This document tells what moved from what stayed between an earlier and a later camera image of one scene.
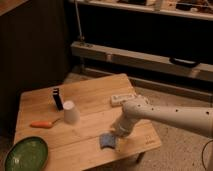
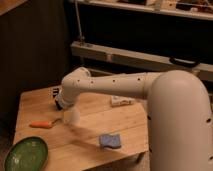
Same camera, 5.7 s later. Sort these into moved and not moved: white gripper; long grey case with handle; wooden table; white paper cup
Moved: white gripper
Not moved: long grey case with handle; white paper cup; wooden table
